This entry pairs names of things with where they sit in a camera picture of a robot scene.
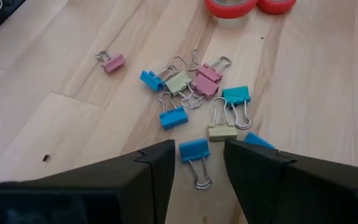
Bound yellow-green binder clip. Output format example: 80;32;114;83
207;96;239;142
165;70;204;110

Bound red-handled scissors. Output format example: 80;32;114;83
203;0;298;19

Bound pink binder clip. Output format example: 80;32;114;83
196;55;232;83
94;50;126;74
190;73;220;100

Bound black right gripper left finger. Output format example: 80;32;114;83
0;139;176;224

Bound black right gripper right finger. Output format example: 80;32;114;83
224;138;358;224

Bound loose silver clip handle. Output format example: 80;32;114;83
175;49;200;72

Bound black table-level camera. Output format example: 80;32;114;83
0;0;27;44

